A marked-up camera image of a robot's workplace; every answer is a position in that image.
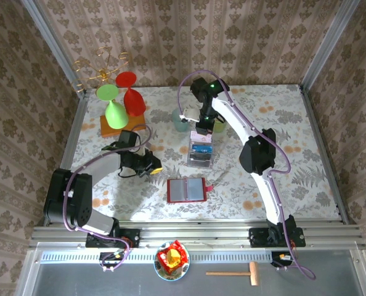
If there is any pink credit card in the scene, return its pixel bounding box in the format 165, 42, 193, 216
191, 130, 213, 145

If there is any red card holder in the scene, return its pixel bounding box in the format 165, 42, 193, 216
166, 177, 214, 204

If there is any clear plastic card box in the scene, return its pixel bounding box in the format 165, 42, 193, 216
187, 131, 214, 169

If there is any green plastic cup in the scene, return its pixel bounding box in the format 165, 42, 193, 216
213, 118, 229, 134

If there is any blue plastic cup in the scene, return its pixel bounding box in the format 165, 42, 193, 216
171, 108, 190, 133

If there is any wooden board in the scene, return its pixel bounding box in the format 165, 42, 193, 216
100, 113, 147, 138

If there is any green plastic goblet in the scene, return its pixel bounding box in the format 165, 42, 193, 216
96, 84, 129, 130

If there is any red plastic goblet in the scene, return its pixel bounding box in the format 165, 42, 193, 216
115, 71, 147, 117

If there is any yellow wedge toy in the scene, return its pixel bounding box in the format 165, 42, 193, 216
166, 248, 181, 266

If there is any red snack wrapper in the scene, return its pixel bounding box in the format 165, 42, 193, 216
157, 239, 189, 274

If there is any floral fern print tablecloth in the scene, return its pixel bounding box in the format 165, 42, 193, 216
58, 84, 341, 221

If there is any black connector board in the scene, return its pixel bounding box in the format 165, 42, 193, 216
99, 251, 131, 269
270, 251, 296, 268

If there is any patterned bowl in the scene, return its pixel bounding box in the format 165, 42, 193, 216
153, 240, 191, 281

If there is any grey slotted strip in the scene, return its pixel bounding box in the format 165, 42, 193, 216
39, 250, 278, 265

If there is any grey metal panel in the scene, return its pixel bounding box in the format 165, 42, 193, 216
15, 248, 366, 296

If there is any wooden mallet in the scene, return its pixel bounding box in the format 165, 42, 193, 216
205, 261, 259, 287

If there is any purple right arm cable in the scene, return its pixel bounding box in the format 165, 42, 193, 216
177, 70, 317, 281

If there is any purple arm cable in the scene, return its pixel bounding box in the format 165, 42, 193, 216
62, 124, 153, 273
177, 70, 317, 281

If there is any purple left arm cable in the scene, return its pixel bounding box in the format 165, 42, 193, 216
62, 124, 153, 273

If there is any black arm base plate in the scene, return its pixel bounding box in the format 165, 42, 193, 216
249, 227, 306, 249
86, 228, 140, 249

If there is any aluminium table side rail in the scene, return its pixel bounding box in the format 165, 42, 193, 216
43, 92, 90, 228
299, 84, 352, 226

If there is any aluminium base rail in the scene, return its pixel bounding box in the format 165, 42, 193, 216
28, 220, 366, 250

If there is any gold wire stand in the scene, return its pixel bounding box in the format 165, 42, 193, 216
71, 46, 132, 93

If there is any aluminium frame post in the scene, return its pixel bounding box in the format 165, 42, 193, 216
301, 0, 361, 92
21, 0, 87, 99

